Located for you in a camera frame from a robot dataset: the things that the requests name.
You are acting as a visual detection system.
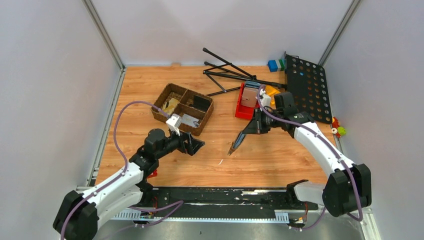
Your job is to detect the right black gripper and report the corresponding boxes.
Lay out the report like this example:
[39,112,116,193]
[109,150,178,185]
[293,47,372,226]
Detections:
[242,107,283,134]

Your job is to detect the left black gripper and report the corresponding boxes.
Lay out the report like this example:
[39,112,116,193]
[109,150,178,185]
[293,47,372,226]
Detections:
[155,125,205,160]

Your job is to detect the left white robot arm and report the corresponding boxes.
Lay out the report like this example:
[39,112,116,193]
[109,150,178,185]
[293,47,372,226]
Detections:
[52,128,205,240]

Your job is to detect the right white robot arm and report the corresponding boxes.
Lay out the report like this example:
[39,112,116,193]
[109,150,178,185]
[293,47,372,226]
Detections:
[228,92,372,220]

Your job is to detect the silver card in basket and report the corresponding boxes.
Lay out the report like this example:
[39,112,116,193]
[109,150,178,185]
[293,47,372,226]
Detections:
[182,114,201,128]

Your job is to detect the gold card in basket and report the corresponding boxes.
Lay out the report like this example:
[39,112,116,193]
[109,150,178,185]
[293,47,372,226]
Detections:
[161,97,179,115]

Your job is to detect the black card in basket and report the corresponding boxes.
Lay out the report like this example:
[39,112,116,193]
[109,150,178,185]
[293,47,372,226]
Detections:
[189,95,211,112]

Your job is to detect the red plastic bin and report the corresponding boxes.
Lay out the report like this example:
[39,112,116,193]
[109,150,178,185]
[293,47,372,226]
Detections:
[234,81,261,120]

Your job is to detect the pink wallet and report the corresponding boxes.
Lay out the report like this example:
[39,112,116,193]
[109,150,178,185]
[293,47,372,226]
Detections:
[240,87,259,108]

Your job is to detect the woven wicker basket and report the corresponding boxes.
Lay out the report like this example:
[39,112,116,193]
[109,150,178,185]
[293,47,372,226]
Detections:
[150,83,214,136]

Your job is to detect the red white small tray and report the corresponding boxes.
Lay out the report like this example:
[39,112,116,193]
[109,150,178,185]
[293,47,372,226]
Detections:
[147,170,158,179]

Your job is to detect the black folded tripod stand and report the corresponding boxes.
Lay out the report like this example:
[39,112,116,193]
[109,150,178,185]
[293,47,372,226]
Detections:
[202,47,288,97]

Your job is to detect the blue green toy block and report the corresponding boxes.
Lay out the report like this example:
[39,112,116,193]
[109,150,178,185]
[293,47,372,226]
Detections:
[267,59,286,73]

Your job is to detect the black perforated metal tray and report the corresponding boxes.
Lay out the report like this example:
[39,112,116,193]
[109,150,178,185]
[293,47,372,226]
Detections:
[284,54,333,124]

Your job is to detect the red green toy pieces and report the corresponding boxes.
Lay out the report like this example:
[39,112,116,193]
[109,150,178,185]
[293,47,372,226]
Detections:
[331,117,347,139]

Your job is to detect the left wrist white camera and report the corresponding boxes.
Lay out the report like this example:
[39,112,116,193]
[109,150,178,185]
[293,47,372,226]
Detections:
[165,113,182,136]

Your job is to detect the wrist white camera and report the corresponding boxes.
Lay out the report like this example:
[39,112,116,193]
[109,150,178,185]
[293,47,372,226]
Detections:
[256,89,272,107]
[165,113,182,136]

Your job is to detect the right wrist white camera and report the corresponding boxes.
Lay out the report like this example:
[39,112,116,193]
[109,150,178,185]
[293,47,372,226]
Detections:
[256,89,272,107]

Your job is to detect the yellow plastic frame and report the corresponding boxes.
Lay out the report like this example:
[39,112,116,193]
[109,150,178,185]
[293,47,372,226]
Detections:
[265,85,281,108]

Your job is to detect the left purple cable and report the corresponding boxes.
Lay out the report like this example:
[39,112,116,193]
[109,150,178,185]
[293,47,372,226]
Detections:
[59,100,171,240]

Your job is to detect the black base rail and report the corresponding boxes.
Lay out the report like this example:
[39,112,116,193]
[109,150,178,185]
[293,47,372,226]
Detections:
[113,186,320,224]

